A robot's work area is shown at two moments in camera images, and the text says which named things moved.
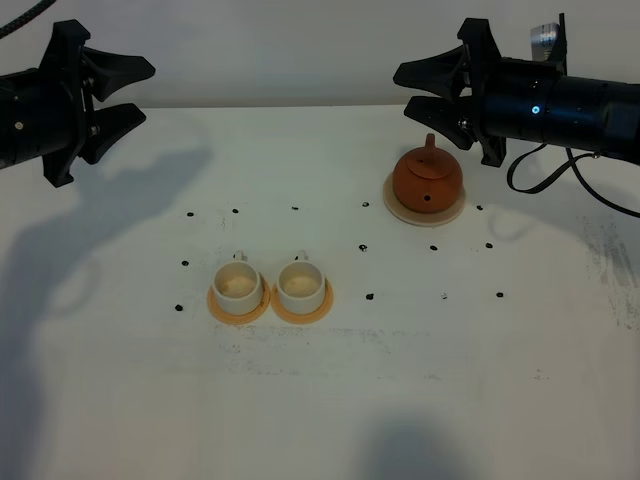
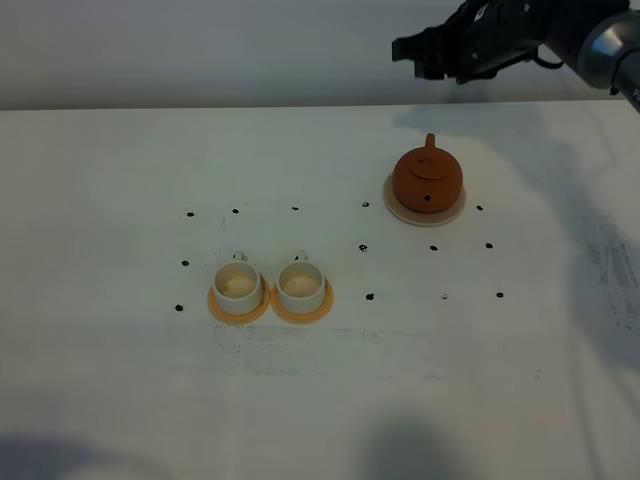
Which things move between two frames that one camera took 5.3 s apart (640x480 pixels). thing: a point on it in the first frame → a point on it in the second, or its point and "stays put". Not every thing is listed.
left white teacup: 237,286 stays put
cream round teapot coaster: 427,219 stays put
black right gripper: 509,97 → 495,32
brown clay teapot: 427,179 stays put
